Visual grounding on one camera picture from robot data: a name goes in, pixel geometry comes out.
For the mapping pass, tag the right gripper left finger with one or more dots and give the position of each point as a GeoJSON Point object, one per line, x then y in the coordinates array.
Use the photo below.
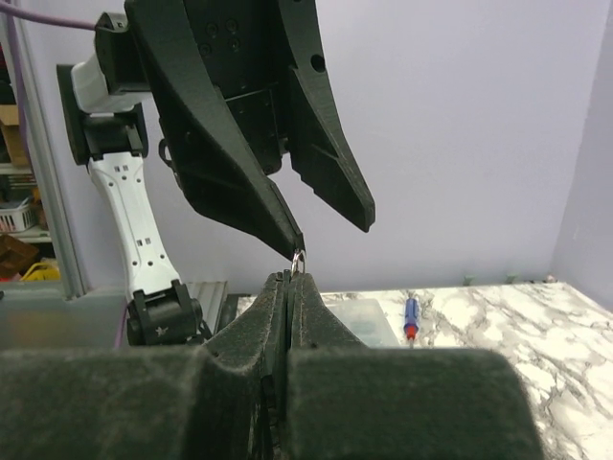
{"type": "Point", "coordinates": [160, 402]}

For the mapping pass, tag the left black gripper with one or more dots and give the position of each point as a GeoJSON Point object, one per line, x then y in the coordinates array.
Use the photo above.
{"type": "Point", "coordinates": [220, 153]}

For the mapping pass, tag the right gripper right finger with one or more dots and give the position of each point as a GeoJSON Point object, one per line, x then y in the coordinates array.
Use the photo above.
{"type": "Point", "coordinates": [348, 401]}

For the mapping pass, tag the small metal keyring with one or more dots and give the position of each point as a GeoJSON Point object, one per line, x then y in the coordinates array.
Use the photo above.
{"type": "Point", "coordinates": [298, 263]}

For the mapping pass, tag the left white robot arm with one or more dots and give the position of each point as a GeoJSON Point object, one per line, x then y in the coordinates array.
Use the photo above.
{"type": "Point", "coordinates": [102, 100]}

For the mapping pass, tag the clear plastic screw box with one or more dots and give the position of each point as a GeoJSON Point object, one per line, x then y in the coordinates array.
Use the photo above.
{"type": "Point", "coordinates": [366, 319]}

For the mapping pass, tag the blue handled screwdriver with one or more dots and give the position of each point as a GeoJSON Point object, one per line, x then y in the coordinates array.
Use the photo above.
{"type": "Point", "coordinates": [411, 319]}

